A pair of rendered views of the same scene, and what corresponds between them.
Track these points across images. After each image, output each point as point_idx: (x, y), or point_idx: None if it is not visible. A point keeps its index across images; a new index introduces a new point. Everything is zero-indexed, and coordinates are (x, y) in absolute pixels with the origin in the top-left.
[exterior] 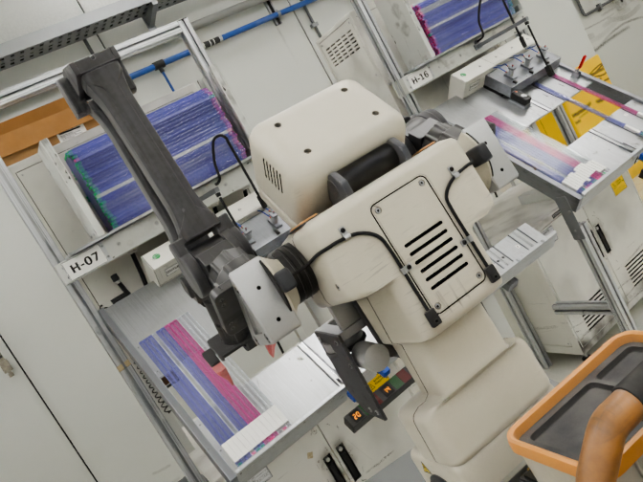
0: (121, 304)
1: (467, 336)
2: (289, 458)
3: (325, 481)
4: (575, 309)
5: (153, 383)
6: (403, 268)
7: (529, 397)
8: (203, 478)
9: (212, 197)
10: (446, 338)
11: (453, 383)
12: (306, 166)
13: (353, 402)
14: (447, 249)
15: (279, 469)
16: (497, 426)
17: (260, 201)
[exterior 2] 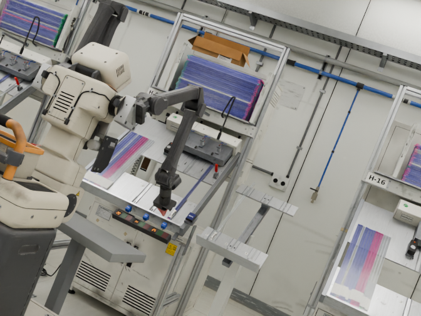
0: (151, 120)
1: (59, 138)
2: (119, 224)
3: None
4: None
5: None
6: (53, 94)
7: (54, 175)
8: None
9: (216, 120)
10: (56, 132)
11: (44, 142)
12: (74, 54)
13: (158, 241)
14: (67, 103)
15: (113, 222)
16: (41, 168)
17: (218, 135)
